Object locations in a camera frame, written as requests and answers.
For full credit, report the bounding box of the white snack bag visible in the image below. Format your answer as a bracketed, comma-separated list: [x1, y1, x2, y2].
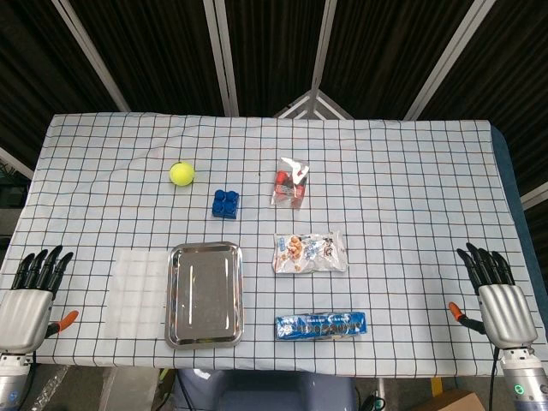
[271, 229, 349, 277]

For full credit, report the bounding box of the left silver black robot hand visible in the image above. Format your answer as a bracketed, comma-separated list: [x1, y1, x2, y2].
[0, 245, 80, 354]

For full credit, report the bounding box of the yellow tennis ball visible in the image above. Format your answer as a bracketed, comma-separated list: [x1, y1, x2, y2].
[169, 160, 197, 188]

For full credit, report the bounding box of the brown cardboard box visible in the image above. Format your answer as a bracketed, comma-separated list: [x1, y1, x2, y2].
[421, 389, 487, 411]

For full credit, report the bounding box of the white double partition post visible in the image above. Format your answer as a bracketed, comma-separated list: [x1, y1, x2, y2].
[202, 0, 240, 116]

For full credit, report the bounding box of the white paper tray liner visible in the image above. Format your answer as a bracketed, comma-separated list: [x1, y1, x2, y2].
[104, 247, 173, 340]

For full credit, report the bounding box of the white blue checkered tablecloth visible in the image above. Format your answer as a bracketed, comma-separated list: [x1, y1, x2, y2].
[0, 111, 543, 380]

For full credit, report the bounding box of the white triangular frame foot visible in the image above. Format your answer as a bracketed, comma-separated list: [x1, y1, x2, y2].
[272, 88, 356, 121]

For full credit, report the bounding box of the blue cookie box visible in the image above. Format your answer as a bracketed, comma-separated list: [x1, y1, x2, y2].
[274, 310, 369, 343]

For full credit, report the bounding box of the blue toy building block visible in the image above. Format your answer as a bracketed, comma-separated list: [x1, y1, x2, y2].
[211, 188, 241, 222]

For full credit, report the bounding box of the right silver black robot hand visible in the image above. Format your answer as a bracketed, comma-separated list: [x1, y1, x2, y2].
[448, 242, 539, 348]

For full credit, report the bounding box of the clear box with red items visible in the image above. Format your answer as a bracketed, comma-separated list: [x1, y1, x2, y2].
[270, 156, 310, 210]

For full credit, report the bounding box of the stainless steel tray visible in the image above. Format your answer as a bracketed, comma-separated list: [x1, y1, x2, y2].
[164, 241, 246, 350]

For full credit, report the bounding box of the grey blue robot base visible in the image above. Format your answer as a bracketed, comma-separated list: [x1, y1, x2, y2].
[172, 367, 357, 411]

